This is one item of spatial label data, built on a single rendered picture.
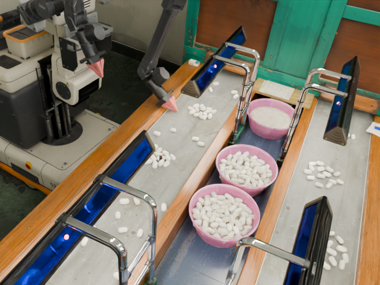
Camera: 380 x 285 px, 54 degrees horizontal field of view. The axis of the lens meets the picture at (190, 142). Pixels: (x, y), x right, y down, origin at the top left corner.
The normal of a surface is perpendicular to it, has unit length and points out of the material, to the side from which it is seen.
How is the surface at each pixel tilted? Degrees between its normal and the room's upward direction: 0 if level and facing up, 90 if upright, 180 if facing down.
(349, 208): 0
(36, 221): 0
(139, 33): 90
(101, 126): 0
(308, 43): 90
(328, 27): 90
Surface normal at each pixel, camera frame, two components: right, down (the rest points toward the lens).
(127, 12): -0.50, 0.52
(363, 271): 0.09, -0.76
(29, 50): 0.86, 0.41
